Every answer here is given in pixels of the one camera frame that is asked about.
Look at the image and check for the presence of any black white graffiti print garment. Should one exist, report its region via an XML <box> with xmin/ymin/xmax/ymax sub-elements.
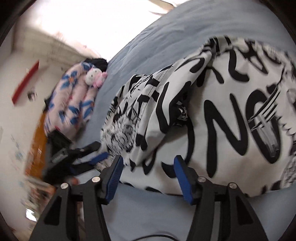
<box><xmin>97</xmin><ymin>37</ymin><xmax>295</xmax><ymax>196</ymax></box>

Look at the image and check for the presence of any floral pink blue quilt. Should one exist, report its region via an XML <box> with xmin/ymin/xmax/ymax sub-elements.
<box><xmin>44</xmin><ymin>62</ymin><xmax>98</xmax><ymax>140</ymax></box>

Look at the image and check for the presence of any blue-grey fleece bed blanket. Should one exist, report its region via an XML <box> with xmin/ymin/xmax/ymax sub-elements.
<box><xmin>78</xmin><ymin>1</ymin><xmax>295</xmax><ymax>240</ymax></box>

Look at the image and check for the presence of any pink white plush toy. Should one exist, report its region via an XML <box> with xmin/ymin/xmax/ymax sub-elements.
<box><xmin>85</xmin><ymin>67</ymin><xmax>107</xmax><ymax>88</ymax></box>

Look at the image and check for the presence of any black knitted item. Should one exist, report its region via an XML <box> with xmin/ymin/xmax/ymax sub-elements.
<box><xmin>84</xmin><ymin>58</ymin><xmax>108</xmax><ymax>72</ymax></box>

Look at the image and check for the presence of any red strip on wall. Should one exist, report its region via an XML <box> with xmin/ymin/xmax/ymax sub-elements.
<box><xmin>11</xmin><ymin>60</ymin><xmax>40</xmax><ymax>105</ymax></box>

